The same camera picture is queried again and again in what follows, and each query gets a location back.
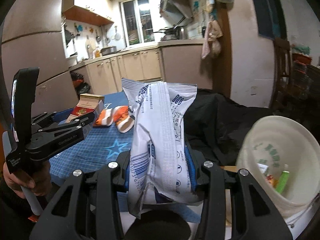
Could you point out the orange white paper cup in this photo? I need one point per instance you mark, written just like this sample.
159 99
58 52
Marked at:
122 119

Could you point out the hanging pink cloth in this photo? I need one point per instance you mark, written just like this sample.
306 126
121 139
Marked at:
211 46

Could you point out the dark wooden side table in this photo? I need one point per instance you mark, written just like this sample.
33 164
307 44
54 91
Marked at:
305 93

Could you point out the dark wooden chair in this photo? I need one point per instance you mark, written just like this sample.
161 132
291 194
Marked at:
282 71

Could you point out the range hood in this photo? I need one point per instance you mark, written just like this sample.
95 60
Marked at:
176 12

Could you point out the black wok on stove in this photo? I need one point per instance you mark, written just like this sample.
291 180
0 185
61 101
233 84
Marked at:
167 31

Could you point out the person's left hand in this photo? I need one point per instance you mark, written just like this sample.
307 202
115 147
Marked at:
39 183

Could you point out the white blue wipes packet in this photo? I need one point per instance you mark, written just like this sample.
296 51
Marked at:
159 170

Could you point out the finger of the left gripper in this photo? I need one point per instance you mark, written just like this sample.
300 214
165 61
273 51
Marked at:
84 123
44 119

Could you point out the beige lower kitchen cabinets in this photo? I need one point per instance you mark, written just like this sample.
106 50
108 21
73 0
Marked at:
172 61

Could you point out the steel kettle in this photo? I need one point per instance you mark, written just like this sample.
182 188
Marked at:
180 33

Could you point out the beige refrigerator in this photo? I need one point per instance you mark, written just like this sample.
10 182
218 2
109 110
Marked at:
32 37

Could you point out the wall cabinet left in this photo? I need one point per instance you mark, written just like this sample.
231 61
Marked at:
94 12

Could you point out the white plastic bucket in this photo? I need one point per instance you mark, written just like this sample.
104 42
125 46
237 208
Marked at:
272 142

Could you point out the steel pot on counter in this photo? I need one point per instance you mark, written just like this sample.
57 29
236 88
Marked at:
108 50

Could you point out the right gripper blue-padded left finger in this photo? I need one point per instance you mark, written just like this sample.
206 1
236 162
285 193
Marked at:
86 205

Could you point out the kitchen window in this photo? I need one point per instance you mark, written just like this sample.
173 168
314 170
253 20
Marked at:
137 21

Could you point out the red bowl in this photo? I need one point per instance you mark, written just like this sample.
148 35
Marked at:
304 59

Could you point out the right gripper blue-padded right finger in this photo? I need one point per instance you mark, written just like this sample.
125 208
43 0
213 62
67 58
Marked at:
254 216

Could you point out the blue checked star tablecloth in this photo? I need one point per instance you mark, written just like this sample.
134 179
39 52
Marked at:
101 146

